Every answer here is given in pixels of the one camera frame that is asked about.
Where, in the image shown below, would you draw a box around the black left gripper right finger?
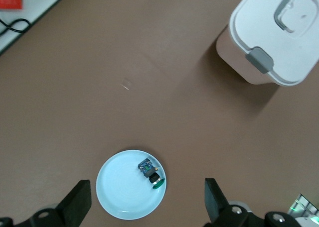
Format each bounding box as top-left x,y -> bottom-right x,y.
204,178 -> 299,227

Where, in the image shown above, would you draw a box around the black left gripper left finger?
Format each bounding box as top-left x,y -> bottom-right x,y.
0,179 -> 92,227

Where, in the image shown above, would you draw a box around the light blue round plate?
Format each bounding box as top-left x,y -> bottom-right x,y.
96,149 -> 167,221

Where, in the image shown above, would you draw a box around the white lunch box grey latches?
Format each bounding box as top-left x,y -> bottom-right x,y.
215,0 -> 319,86

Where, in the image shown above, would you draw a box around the green blue push button switch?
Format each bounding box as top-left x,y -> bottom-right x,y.
137,157 -> 165,190

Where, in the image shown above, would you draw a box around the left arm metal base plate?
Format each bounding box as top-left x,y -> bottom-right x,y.
289,193 -> 319,217

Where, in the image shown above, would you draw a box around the black oval cable loop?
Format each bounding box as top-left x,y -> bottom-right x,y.
0,18 -> 32,36

